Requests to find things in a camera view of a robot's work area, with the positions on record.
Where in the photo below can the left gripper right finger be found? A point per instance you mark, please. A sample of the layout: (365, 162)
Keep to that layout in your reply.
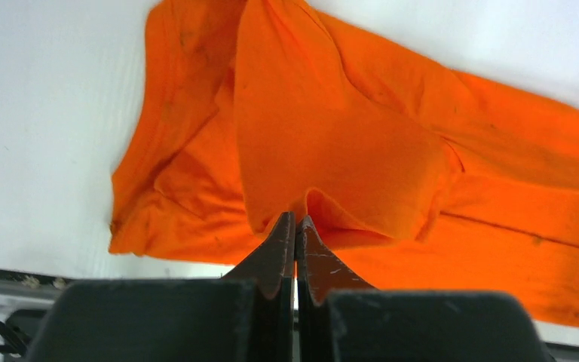
(344, 318)

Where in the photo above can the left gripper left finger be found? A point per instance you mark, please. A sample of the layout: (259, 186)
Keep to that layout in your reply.
(246, 315)

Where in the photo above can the orange t shirt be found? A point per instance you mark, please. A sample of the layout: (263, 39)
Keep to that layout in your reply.
(418, 176)

